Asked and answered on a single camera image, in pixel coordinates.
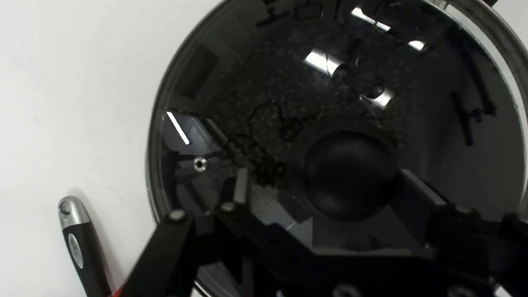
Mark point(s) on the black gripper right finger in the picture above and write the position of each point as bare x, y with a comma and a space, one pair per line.
481, 253

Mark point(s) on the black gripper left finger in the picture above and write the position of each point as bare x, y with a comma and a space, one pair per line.
189, 253

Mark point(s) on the black spoon steel handle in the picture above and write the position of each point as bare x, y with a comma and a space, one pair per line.
83, 246

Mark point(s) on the black cooking pot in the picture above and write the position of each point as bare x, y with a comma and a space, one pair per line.
182, 109

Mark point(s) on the glass lid black knob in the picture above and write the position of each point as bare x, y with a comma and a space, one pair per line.
340, 137

